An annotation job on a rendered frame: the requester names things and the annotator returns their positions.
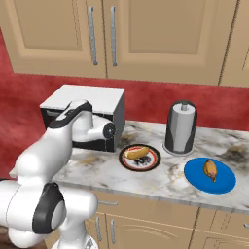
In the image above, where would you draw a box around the hotdog bun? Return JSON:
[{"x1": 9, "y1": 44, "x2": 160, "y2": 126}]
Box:
[{"x1": 124, "y1": 146, "x2": 151, "y2": 160}]

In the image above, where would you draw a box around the black toaster oven door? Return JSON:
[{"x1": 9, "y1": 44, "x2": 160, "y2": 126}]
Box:
[{"x1": 41, "y1": 109, "x2": 117, "y2": 153}]

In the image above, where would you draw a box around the white black toaster oven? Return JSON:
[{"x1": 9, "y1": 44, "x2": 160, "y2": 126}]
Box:
[{"x1": 39, "y1": 84, "x2": 126, "y2": 154}]

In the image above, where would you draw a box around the beige base cupboard door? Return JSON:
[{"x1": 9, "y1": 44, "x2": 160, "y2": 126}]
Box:
[
  {"x1": 104, "y1": 213, "x2": 196, "y2": 249},
  {"x1": 85, "y1": 212, "x2": 109, "y2": 249},
  {"x1": 189, "y1": 228, "x2": 249, "y2": 249}
]

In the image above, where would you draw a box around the black paper towel holder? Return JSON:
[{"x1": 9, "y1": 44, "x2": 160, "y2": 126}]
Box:
[{"x1": 162, "y1": 99, "x2": 198, "y2": 157}]

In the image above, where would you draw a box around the red rimmed patterned plate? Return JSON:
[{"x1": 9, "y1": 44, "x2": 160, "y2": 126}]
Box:
[{"x1": 118, "y1": 143, "x2": 162, "y2": 172}]

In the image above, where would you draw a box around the white paper towel roll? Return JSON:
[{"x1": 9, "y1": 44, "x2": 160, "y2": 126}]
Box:
[{"x1": 171, "y1": 103, "x2": 196, "y2": 153}]

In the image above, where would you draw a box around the beige drawer front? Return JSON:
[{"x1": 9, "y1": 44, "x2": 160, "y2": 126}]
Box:
[
  {"x1": 92, "y1": 190, "x2": 199, "y2": 226},
  {"x1": 194, "y1": 207, "x2": 249, "y2": 235}
]

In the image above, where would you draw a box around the blue plate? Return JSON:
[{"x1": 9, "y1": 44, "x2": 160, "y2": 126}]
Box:
[{"x1": 183, "y1": 157, "x2": 237, "y2": 196}]

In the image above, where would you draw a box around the silver cupboard handle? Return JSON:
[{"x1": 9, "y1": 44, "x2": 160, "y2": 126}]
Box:
[
  {"x1": 109, "y1": 5, "x2": 118, "y2": 68},
  {"x1": 88, "y1": 5, "x2": 98, "y2": 66},
  {"x1": 94, "y1": 215, "x2": 103, "y2": 243},
  {"x1": 109, "y1": 218, "x2": 117, "y2": 245}
]

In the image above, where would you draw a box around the beige wall cupboard door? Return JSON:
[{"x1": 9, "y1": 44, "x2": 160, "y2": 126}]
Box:
[
  {"x1": 0, "y1": 0, "x2": 108, "y2": 80},
  {"x1": 102, "y1": 0, "x2": 240, "y2": 87},
  {"x1": 219, "y1": 0, "x2": 249, "y2": 89}
]

